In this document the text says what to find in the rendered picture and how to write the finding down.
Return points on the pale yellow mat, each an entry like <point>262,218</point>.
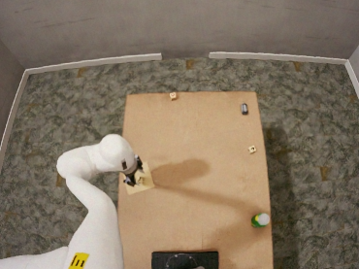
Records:
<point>147,184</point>

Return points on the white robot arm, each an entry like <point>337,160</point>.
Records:
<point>97,243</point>

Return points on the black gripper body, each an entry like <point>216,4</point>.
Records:
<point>131,174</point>

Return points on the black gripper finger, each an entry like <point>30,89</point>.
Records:
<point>131,181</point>
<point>141,163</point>

